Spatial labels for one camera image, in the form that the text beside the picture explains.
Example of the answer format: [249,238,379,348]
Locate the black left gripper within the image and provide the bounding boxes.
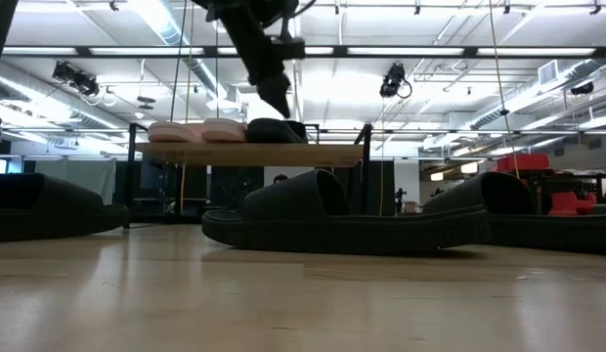
[204,0,307,119]

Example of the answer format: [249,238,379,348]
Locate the red crates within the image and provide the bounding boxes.
[496,154,551,173]

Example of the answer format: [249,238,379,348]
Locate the black ceiling fixture cluster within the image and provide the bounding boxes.
[52,61,102,98]

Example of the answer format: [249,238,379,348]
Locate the grey curtain screen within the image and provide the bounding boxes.
[34,158,117,206]

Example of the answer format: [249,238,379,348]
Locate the wooden shelf with black legs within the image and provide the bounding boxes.
[125,121,373,229]

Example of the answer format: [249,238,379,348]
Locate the red chairs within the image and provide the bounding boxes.
[546,191,597,217]

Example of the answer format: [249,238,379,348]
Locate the black hanging spotlight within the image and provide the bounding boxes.
[379,62,412,100]

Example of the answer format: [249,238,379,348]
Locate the black slide sandal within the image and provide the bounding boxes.
[201,168,493,256]
[246,117,309,145]
[422,170,606,255]
[0,172,132,244]

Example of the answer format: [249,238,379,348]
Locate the black overhead light bar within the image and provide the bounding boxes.
[0,44,606,60]

